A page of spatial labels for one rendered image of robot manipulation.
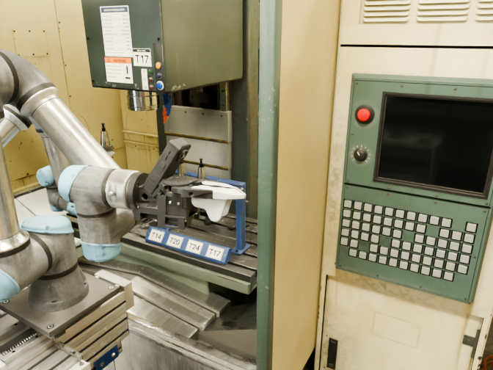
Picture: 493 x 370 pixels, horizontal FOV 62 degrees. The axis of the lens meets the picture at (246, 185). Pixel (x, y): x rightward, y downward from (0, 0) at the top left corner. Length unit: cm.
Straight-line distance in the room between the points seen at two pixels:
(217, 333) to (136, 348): 32
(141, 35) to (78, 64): 140
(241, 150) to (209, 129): 23
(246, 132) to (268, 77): 141
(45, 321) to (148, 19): 118
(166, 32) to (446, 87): 107
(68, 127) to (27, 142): 200
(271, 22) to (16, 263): 77
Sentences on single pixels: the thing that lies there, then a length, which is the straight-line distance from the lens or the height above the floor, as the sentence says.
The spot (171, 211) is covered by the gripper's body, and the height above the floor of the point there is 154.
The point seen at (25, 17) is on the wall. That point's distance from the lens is 298.
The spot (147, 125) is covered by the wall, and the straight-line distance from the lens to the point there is 331.
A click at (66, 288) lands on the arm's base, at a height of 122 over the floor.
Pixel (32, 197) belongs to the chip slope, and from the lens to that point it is 300.
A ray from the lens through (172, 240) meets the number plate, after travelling 194.
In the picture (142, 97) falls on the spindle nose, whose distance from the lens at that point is 207.
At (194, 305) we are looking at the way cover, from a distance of 188.
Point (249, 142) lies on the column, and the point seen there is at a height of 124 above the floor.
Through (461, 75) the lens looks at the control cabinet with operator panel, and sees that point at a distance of 133.
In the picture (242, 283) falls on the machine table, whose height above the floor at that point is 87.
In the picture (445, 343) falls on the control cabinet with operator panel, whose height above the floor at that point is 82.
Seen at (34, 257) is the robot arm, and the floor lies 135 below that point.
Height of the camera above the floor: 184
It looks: 20 degrees down
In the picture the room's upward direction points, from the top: straight up
